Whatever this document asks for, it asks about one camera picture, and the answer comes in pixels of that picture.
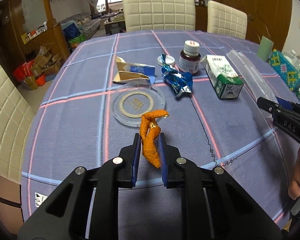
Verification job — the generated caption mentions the white green paper carton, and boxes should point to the white green paper carton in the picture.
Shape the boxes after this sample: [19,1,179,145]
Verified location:
[202,55,243,100]

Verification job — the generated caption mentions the brown medicine bottle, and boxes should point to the brown medicine bottle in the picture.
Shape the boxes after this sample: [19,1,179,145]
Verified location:
[179,40,201,74]

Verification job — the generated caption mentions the blue foil snack wrapper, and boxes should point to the blue foil snack wrapper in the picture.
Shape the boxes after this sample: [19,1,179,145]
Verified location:
[160,54,193,98]

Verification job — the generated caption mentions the orange peel piece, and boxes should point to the orange peel piece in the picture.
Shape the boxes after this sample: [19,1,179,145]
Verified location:
[139,109,169,168]

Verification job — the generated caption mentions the clear round plastic lid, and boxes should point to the clear round plastic lid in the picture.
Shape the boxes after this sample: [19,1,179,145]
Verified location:
[110,82,166,127]

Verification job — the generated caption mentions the white bottle cap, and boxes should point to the white bottle cap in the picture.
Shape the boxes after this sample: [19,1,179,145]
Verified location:
[157,54,175,66]

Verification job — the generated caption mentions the blue gold torn carton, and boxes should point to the blue gold torn carton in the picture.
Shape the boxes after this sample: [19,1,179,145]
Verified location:
[113,56,155,85]

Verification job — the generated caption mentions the clear plastic cup stack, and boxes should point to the clear plastic cup stack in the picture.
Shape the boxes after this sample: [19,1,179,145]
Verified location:
[227,50,277,103]

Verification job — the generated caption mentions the colourful beaded tissue box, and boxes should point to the colourful beaded tissue box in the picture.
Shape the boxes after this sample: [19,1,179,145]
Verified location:
[268,49,300,92]

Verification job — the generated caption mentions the green card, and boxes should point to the green card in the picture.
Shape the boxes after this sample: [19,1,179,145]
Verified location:
[257,36,274,62]

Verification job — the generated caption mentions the blue plaid tablecloth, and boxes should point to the blue plaid tablecloth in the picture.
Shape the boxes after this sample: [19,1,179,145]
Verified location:
[17,30,300,239]

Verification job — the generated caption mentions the cream chair far right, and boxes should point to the cream chair far right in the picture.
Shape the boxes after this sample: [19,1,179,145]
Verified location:
[207,0,248,40]

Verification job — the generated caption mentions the cream chair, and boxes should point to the cream chair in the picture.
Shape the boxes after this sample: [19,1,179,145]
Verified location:
[123,0,196,33]
[0,65,34,184]
[207,0,248,40]

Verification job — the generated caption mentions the cream chair near left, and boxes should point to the cream chair near left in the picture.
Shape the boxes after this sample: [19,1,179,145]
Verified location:
[0,65,34,184]

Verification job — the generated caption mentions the orange bucket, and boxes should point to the orange bucket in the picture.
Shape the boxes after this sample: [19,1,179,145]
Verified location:
[36,73,46,87]

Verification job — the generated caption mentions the pile of cardboard boxes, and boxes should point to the pile of cardboard boxes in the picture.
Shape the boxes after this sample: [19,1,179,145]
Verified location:
[20,47,63,90]

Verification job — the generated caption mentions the cream chair far centre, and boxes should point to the cream chair far centre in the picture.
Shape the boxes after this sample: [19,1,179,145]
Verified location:
[123,0,196,33]

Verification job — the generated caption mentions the green printed bag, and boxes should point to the green printed bag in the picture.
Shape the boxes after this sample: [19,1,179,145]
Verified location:
[68,34,86,50]

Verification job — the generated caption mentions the dark coffee table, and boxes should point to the dark coffee table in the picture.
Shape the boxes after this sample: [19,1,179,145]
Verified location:
[104,14,126,35]

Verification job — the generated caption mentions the grey sofa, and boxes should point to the grey sofa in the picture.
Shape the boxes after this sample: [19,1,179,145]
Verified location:
[60,12,101,40]

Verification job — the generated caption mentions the wooden divider cabinet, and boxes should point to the wooden divider cabinet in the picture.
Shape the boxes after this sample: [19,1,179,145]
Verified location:
[1,0,71,63]

